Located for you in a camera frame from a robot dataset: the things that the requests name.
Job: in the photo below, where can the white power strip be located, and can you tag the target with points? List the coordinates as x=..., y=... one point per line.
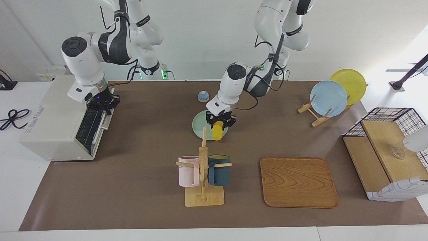
x=50, y=75

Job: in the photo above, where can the wooden mug tree stand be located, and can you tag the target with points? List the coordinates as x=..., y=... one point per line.
x=203, y=197

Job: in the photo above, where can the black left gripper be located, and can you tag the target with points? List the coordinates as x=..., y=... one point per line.
x=220, y=117

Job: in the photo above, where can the brown wooden tray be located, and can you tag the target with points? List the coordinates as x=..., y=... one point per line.
x=297, y=182

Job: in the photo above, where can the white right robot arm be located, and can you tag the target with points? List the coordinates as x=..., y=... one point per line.
x=83, y=63

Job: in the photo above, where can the yellow banana-shaped object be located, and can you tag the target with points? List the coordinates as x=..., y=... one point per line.
x=217, y=132

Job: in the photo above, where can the white checkered cloth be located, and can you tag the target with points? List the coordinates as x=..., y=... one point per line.
x=398, y=190

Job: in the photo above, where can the toaster oven glass door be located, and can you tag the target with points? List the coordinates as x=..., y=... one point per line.
x=88, y=129

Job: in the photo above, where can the small clear glass cup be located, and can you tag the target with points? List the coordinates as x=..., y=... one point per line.
x=397, y=152

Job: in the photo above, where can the pale green plate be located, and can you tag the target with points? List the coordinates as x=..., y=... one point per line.
x=200, y=127

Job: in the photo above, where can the black camera stand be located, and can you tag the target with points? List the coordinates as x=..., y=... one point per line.
x=406, y=78

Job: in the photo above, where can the beige toaster oven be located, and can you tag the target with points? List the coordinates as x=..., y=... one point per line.
x=53, y=124

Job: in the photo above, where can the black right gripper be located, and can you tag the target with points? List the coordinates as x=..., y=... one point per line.
x=102, y=101

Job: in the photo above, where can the brown table mat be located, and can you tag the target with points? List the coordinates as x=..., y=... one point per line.
x=150, y=187

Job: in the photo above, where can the pink mug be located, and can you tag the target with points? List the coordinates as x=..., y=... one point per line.
x=188, y=172

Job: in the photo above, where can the wooden plate rack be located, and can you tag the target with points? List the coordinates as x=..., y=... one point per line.
x=317, y=121

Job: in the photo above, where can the black clamp mount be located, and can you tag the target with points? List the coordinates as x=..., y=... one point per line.
x=6, y=84

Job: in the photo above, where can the yellow plate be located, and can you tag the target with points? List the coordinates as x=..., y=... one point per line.
x=354, y=83

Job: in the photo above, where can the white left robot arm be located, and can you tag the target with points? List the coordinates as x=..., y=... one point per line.
x=232, y=87

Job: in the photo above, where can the dark teal mug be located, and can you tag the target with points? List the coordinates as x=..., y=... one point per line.
x=219, y=174

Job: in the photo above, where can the small blue lid wooden knob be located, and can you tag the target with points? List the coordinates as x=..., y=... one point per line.
x=203, y=96

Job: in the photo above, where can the white cylindrical device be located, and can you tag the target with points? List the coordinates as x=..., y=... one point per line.
x=417, y=140

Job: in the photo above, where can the light blue plate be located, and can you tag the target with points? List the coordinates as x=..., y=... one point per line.
x=329, y=98

